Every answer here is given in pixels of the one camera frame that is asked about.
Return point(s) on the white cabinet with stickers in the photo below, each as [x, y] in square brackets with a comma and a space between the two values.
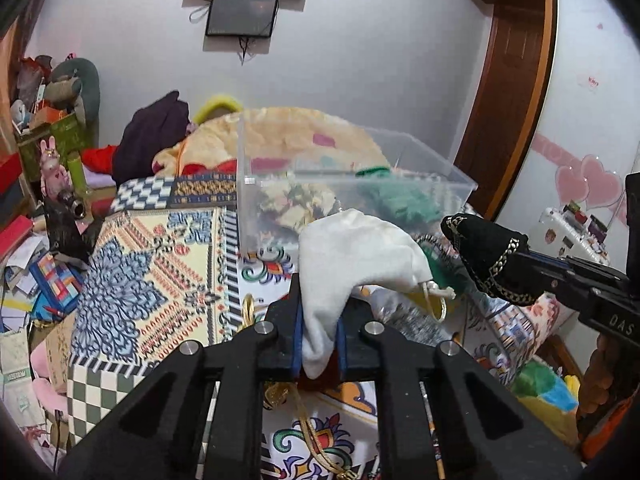
[570, 233]

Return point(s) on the clear plastic storage bin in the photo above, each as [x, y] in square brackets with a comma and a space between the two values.
[276, 200]

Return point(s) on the pink rabbit plush toy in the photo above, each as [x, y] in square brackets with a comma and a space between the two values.
[54, 177]

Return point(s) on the grey plush toy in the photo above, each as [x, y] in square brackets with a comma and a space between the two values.
[75, 85]

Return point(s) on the green knitted cloth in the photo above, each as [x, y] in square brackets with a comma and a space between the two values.
[390, 194]

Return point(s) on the patterned colourful bed cover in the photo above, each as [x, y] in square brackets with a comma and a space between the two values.
[160, 276]

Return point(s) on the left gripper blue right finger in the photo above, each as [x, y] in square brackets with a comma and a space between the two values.
[370, 351]

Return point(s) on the gold ribbon bow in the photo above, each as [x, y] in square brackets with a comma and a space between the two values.
[313, 447]

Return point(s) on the small black wall monitor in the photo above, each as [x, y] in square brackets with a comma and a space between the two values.
[251, 19]

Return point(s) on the white drawstring pouch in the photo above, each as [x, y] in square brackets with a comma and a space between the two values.
[344, 251]

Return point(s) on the beige fleece blanket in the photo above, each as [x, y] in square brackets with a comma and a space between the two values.
[271, 133]

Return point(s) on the black gold trimmed pouch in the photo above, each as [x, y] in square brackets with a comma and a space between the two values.
[491, 254]

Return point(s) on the dark purple jacket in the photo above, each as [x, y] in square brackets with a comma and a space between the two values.
[152, 129]

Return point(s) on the yellow curved pillow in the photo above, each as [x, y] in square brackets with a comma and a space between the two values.
[217, 106]

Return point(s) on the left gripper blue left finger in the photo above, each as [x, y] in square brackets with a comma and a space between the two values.
[269, 351]

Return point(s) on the brown wooden door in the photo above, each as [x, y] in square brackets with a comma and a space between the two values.
[501, 120]

